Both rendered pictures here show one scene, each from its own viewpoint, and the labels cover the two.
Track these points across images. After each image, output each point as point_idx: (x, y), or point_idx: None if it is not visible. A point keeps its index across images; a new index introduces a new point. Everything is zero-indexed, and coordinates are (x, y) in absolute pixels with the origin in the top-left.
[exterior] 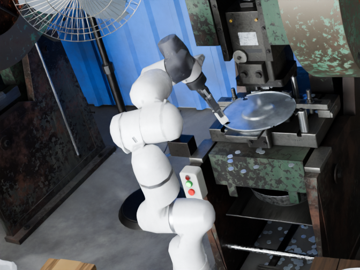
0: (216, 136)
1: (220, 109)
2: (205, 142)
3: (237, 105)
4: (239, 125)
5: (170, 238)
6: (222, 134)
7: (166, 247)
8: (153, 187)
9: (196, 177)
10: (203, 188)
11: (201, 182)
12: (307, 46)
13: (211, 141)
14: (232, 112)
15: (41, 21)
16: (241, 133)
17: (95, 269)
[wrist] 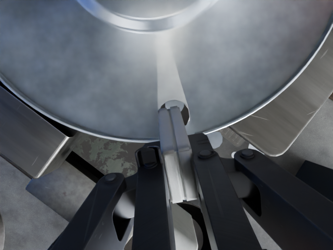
0: (65, 153)
1: (259, 152)
2: (52, 190)
3: (15, 26)
4: (233, 63)
5: (36, 219)
6: (78, 133)
7: (55, 228)
8: None
9: (195, 241)
10: (179, 212)
11: (184, 222)
12: None
13: (57, 168)
14: (77, 67)
15: None
16: (315, 76)
17: None
